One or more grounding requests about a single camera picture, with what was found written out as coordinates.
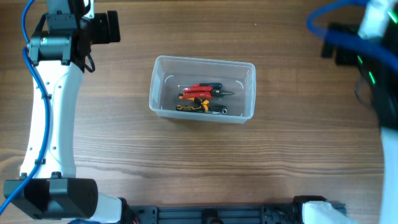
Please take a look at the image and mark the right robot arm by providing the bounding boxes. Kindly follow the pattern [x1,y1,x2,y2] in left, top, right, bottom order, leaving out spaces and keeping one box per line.
[306,0,397,223]

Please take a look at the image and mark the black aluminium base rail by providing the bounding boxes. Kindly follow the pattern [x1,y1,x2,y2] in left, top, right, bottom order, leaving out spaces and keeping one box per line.
[130,203,303,224]

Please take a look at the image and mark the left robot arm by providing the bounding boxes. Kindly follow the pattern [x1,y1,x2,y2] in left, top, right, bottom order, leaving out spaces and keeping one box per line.
[2,0,133,223]

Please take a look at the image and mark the orange black needle-nose pliers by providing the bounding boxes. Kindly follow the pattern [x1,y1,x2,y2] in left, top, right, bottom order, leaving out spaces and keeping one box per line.
[176,98,228,113]

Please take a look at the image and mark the silver socket wrench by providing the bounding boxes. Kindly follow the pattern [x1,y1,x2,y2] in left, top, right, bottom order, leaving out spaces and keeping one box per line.
[205,109,228,114]

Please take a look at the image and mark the left blue cable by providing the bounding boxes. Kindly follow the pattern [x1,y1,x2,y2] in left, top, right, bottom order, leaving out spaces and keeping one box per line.
[0,0,52,215]

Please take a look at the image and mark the red black screwdriver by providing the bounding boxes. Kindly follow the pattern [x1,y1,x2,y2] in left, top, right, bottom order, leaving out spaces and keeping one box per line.
[178,83,223,89]

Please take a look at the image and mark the red handled cutting pliers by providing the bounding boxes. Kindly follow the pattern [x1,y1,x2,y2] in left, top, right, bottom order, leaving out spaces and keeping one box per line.
[178,86,235,99]

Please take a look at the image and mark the clear plastic container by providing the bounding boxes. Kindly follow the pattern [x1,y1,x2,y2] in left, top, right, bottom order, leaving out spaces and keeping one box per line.
[149,55,256,123]

